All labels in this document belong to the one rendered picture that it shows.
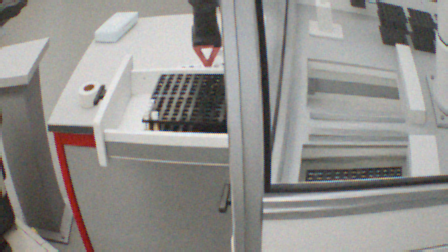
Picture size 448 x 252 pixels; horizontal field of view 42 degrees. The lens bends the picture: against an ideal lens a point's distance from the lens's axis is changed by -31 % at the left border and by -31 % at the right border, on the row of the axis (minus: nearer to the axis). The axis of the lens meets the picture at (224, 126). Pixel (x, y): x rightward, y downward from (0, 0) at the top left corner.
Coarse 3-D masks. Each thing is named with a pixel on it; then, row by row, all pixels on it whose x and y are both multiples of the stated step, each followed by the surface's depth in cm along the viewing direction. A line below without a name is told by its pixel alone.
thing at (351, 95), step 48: (288, 0) 84; (336, 0) 82; (384, 0) 81; (432, 0) 78; (288, 48) 88; (336, 48) 87; (384, 48) 85; (432, 48) 83; (288, 96) 92; (336, 96) 90; (384, 96) 89; (432, 96) 87; (288, 144) 95; (336, 144) 94; (384, 144) 93; (432, 144) 92
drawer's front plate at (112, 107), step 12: (132, 60) 170; (120, 72) 162; (120, 84) 161; (108, 96) 154; (120, 96) 162; (108, 108) 152; (120, 108) 163; (96, 120) 146; (108, 120) 153; (96, 132) 147; (96, 144) 149
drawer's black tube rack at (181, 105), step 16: (176, 80) 162; (192, 80) 162; (208, 80) 161; (224, 80) 162; (160, 96) 157; (176, 96) 157; (192, 96) 156; (208, 96) 156; (224, 96) 156; (160, 112) 152; (176, 112) 152; (192, 112) 152; (208, 112) 157; (224, 112) 151; (160, 128) 153; (176, 128) 154; (192, 128) 153; (208, 128) 153; (224, 128) 152
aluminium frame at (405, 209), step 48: (240, 0) 83; (240, 48) 88; (240, 96) 91; (240, 144) 94; (240, 192) 98; (288, 192) 99; (336, 192) 97; (384, 192) 96; (432, 192) 94; (240, 240) 103; (288, 240) 102; (336, 240) 102; (384, 240) 101; (432, 240) 101
